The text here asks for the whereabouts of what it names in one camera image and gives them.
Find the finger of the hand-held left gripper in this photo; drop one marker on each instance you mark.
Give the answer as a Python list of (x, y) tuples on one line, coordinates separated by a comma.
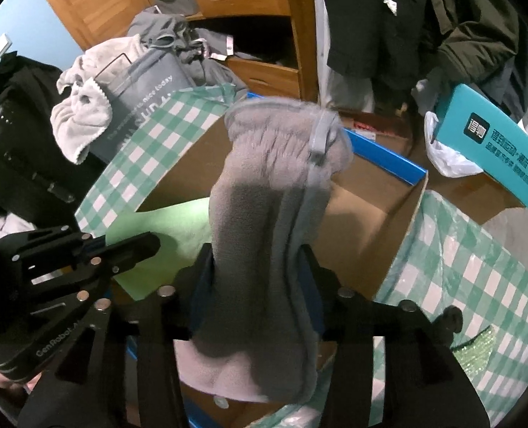
[(125, 249)]

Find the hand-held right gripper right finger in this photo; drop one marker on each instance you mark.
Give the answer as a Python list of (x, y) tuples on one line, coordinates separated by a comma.
[(315, 294)]

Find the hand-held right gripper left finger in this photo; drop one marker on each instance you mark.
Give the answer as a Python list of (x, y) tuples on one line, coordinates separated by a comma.
[(201, 285)]

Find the grey fleece pants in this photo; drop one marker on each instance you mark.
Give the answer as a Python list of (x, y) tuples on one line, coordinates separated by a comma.
[(255, 254)]

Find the blue-sided cardboard box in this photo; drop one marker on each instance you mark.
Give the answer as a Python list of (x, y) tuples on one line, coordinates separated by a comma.
[(366, 214)]

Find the person's left hand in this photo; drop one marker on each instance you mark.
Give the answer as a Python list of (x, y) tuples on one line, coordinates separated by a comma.
[(5, 379)]

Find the light green paper sheet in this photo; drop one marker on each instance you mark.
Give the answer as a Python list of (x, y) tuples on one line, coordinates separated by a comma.
[(170, 223)]

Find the black clothing pile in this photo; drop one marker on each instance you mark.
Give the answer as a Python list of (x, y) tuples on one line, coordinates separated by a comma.
[(18, 142)]

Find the green checked tablecloth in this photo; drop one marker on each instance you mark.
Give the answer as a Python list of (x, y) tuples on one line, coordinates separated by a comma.
[(447, 267)]

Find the white fluffy towel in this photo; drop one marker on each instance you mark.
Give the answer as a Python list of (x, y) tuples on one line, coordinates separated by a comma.
[(83, 116)]

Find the green mesh pad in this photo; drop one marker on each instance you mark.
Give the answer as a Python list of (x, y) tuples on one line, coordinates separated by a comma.
[(476, 352)]

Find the brown cardboard box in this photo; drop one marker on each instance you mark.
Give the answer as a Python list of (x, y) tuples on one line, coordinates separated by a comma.
[(473, 196)]

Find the white plastic bag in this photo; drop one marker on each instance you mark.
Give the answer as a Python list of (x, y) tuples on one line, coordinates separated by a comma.
[(447, 156)]

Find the grey hoodie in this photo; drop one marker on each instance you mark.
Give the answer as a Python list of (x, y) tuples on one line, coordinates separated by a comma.
[(175, 31)]

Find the teal printed box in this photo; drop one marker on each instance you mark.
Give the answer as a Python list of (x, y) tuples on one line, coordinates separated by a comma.
[(491, 142)]

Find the white hanging cloth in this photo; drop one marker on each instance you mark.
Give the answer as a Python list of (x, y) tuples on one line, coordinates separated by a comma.
[(324, 53)]

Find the black hanging jacket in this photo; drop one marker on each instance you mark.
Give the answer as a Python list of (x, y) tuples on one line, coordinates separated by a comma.
[(371, 22)]

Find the olive hanging jacket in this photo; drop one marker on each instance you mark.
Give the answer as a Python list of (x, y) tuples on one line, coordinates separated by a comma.
[(473, 31)]

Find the white wall switch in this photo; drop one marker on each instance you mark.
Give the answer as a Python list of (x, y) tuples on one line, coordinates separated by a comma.
[(1, 44)]

